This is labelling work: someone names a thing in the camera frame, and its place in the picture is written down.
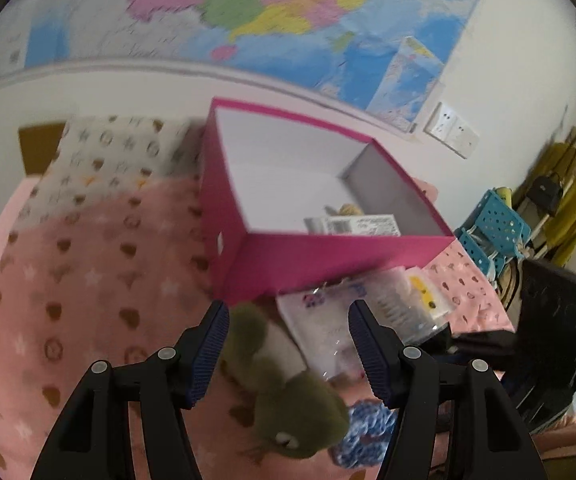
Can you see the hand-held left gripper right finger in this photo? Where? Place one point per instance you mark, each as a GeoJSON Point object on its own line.
{"type": "Point", "coordinates": [372, 347]}

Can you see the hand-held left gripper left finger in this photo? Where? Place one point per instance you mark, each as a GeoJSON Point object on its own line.
{"type": "Point", "coordinates": [206, 347]}

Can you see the green plush toy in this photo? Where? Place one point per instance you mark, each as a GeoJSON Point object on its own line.
{"type": "Point", "coordinates": [293, 400]}

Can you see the pink cardboard box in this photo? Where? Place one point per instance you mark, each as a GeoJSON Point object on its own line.
{"type": "Point", "coordinates": [268, 220]}

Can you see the clear plastic bag of cotton pads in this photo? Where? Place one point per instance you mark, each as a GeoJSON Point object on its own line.
{"type": "Point", "coordinates": [398, 305]}

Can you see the blue crocheted cloth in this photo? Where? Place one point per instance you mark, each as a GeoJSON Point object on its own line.
{"type": "Point", "coordinates": [363, 435]}

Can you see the white labelled packet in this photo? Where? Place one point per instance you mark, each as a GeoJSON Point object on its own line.
{"type": "Point", "coordinates": [353, 224]}

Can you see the blue perforated stool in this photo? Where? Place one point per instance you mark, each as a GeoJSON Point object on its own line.
{"type": "Point", "coordinates": [493, 227]}

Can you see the pink printed blanket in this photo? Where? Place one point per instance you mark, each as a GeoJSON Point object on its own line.
{"type": "Point", "coordinates": [92, 285]}

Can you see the yellow hanging garment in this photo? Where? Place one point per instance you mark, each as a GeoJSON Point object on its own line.
{"type": "Point", "coordinates": [575, 210]}

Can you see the black handbag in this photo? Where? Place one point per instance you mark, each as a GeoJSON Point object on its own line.
{"type": "Point", "coordinates": [545, 191]}

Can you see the white printed pillow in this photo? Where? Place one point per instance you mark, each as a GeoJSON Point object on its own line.
{"type": "Point", "coordinates": [112, 155]}

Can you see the brown wooden headboard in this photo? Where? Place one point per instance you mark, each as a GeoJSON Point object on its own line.
{"type": "Point", "coordinates": [40, 147]}

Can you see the white wall socket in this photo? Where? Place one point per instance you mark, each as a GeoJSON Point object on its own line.
{"type": "Point", "coordinates": [451, 127]}

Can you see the wall map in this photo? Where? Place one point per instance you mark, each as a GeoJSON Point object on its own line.
{"type": "Point", "coordinates": [268, 15]}

